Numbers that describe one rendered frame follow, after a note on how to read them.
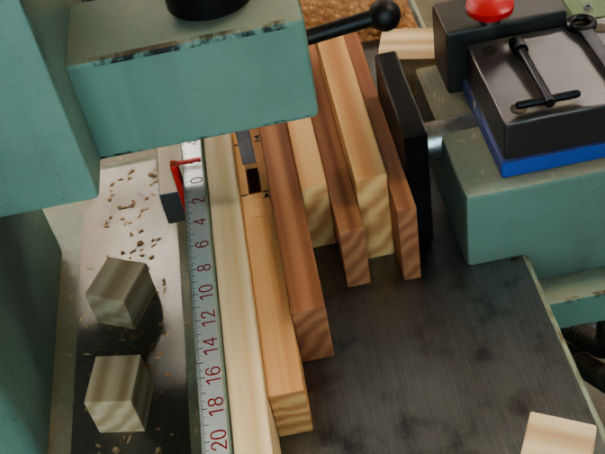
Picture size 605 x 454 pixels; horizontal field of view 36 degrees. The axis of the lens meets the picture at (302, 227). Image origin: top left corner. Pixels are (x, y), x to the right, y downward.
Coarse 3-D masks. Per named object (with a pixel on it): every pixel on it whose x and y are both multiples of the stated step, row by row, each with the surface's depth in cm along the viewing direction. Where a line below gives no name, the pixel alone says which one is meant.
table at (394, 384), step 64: (320, 256) 62; (384, 256) 61; (448, 256) 60; (384, 320) 57; (448, 320) 56; (512, 320) 56; (576, 320) 61; (320, 384) 54; (384, 384) 54; (448, 384) 53; (512, 384) 52; (576, 384) 52; (320, 448) 51; (384, 448) 51; (448, 448) 50; (512, 448) 49
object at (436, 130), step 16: (384, 64) 60; (400, 64) 60; (384, 80) 59; (400, 80) 58; (384, 96) 59; (400, 96) 57; (384, 112) 61; (400, 112) 56; (416, 112) 56; (400, 128) 55; (416, 128) 55; (432, 128) 60; (448, 128) 59; (464, 128) 59; (400, 144) 56; (416, 144) 55; (432, 144) 59; (416, 160) 56; (416, 176) 57; (416, 192) 57; (416, 208) 58; (432, 224) 60
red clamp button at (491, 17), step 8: (472, 0) 58; (480, 0) 58; (488, 0) 58; (496, 0) 58; (504, 0) 58; (512, 0) 58; (472, 8) 58; (480, 8) 57; (488, 8) 57; (496, 8) 57; (504, 8) 57; (512, 8) 58; (472, 16) 58; (480, 16) 57; (488, 16) 57; (496, 16) 57; (504, 16) 57
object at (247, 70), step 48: (96, 0) 56; (144, 0) 55; (288, 0) 53; (96, 48) 52; (144, 48) 51; (192, 48) 51; (240, 48) 52; (288, 48) 52; (96, 96) 53; (144, 96) 53; (192, 96) 54; (240, 96) 54; (288, 96) 54; (96, 144) 55; (144, 144) 55
